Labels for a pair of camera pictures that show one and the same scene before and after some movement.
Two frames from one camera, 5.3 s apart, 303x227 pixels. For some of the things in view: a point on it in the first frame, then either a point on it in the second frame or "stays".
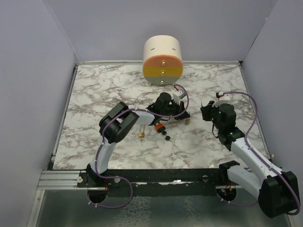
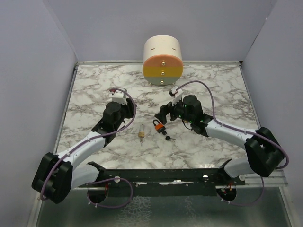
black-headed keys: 167,137 stays
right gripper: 207,109 → 167,108
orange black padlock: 159,127 stays
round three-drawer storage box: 163,64 stays
